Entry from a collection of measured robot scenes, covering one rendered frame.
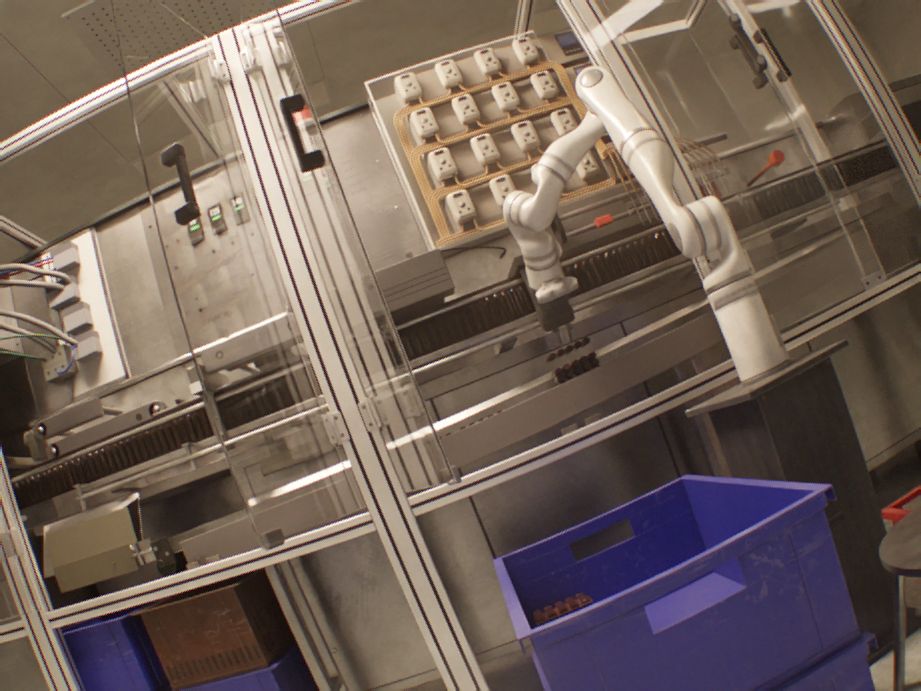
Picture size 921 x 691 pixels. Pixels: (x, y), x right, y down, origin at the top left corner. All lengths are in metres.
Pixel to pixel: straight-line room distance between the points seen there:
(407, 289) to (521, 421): 0.40
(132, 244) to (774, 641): 2.06
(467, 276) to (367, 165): 0.46
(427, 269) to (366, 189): 0.55
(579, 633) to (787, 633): 0.26
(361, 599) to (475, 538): 0.32
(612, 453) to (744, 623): 1.06
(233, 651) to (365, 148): 1.47
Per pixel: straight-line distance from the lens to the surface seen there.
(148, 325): 2.27
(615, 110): 1.47
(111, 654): 1.83
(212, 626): 1.70
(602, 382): 1.60
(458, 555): 1.82
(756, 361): 1.26
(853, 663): 0.94
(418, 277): 1.71
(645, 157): 1.37
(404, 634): 1.87
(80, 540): 1.81
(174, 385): 2.13
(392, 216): 2.16
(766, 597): 0.87
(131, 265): 2.34
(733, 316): 1.26
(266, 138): 1.68
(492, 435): 1.56
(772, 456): 1.21
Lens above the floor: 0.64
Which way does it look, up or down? 9 degrees up
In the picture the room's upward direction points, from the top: 22 degrees counter-clockwise
